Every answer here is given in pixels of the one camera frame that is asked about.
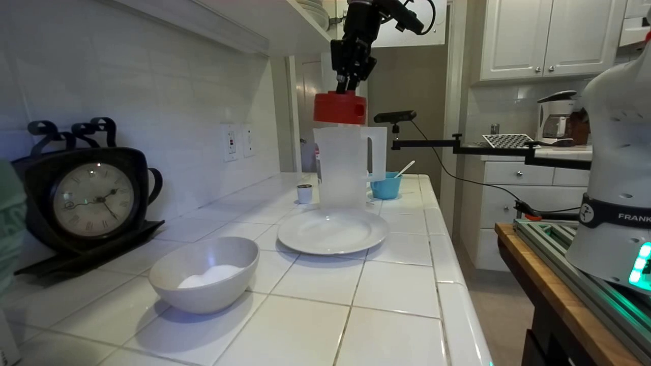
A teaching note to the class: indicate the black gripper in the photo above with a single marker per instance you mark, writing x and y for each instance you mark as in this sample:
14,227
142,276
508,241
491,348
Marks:
351,53

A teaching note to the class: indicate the translucent plastic pitcher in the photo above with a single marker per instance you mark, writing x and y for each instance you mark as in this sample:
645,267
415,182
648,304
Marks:
351,157

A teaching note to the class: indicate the white wall outlet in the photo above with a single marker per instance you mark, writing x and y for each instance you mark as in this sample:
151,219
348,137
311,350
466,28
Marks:
237,143

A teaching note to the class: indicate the blue cup with spoon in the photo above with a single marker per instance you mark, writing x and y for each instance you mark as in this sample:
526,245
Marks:
386,188

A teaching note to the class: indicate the black cup-shaped clock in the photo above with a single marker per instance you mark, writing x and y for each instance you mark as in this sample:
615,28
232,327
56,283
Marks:
85,195

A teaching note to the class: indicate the white upper cabinet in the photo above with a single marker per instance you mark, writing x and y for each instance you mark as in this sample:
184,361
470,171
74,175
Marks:
545,39

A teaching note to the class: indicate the white ceramic bowl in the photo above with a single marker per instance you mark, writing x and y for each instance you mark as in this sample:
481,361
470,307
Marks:
206,278

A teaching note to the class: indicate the white coffee maker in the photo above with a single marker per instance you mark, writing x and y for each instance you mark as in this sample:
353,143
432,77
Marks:
554,113

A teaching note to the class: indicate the white flat plate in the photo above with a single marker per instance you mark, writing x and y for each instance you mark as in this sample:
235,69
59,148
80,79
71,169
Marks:
331,233

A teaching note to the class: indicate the black camera on boom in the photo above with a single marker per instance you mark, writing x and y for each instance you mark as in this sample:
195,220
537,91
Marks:
529,155

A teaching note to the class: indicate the small white cup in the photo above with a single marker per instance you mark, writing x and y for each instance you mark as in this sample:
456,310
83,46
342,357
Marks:
303,194

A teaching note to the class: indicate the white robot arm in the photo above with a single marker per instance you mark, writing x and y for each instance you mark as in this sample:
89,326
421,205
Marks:
612,241

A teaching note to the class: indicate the wooden robot cart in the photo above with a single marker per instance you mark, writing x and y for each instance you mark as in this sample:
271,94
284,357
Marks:
578,320

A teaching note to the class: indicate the red jar lid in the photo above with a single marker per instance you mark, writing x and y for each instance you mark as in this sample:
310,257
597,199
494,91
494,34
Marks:
341,109

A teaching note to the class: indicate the white dish rack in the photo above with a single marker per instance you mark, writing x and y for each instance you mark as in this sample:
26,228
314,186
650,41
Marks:
506,141

